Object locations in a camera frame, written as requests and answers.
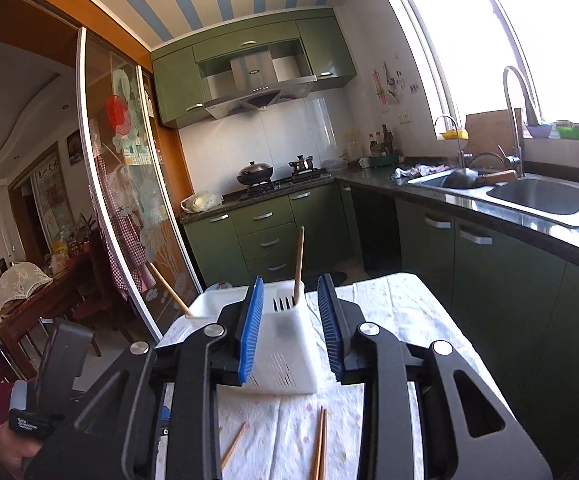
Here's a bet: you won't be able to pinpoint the wall sticker with utensils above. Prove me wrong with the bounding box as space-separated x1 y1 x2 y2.
372 62 400 106

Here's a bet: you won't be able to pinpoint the dark stone countertop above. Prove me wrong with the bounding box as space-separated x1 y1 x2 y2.
179 162 579 281

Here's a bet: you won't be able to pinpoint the flower-patterned glass sliding door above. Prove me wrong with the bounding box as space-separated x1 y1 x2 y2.
76 27 205 338

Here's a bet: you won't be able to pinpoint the green upper kitchen cabinets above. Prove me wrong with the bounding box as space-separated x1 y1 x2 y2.
150 7 359 130

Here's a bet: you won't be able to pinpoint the steel range hood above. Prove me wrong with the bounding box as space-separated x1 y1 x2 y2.
203 52 317 121

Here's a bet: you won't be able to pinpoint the kitchen window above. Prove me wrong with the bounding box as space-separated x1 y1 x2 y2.
369 0 579 141

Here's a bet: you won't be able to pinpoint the dark wooden dining table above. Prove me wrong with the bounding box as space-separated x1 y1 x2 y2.
0 250 100 346

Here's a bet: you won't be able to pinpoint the calligraphy wall hanging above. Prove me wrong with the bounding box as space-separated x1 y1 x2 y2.
32 157 75 241

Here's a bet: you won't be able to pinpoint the black gas stove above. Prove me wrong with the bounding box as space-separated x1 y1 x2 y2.
239 172 333 201

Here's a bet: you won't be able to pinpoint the crumpled dish rag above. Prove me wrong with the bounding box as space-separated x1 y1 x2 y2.
392 164 450 181

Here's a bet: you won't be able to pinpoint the floral white tablecloth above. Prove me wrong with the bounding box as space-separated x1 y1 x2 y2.
156 272 475 480

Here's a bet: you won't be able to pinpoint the row of sauce bottles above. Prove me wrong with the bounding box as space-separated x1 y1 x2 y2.
369 124 397 158

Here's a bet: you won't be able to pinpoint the person's left hand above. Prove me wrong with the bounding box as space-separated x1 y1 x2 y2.
0 425 41 476

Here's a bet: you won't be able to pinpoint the wooden cutting board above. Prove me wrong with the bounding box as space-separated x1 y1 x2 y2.
464 108 525 161

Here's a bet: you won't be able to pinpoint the small steel faucet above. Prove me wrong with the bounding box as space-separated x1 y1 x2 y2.
433 115 470 171

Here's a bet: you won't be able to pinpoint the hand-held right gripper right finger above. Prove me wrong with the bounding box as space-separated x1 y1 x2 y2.
317 272 553 480

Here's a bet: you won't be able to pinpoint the black wok with lid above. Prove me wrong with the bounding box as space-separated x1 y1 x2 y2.
236 161 274 187

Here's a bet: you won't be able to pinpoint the dark framed wall picture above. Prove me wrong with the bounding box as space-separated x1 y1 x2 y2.
66 130 84 165

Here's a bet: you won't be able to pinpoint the white plastic utensil holder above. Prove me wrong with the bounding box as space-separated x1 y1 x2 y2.
189 280 320 395

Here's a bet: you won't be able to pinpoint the white lace food cover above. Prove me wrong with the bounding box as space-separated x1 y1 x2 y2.
0 265 54 306

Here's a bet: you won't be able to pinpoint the red checked apron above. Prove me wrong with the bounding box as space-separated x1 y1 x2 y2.
89 155 152 301

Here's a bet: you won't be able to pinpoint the steel kitchen sink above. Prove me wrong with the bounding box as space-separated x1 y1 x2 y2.
407 172 579 228

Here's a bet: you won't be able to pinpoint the dark wooden chair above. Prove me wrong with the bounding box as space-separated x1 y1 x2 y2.
72 240 135 356

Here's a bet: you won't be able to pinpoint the white plastic bag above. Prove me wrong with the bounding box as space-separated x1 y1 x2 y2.
180 191 224 213

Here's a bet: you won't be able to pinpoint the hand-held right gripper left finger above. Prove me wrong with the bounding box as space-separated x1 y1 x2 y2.
24 275 265 480

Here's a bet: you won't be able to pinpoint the small steel pot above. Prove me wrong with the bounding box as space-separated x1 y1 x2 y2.
289 155 316 176

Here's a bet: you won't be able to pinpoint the tall steel faucet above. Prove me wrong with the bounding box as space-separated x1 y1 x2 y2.
502 65 540 178

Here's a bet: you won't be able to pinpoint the black pan with wooden handle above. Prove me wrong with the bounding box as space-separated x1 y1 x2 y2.
442 169 517 190

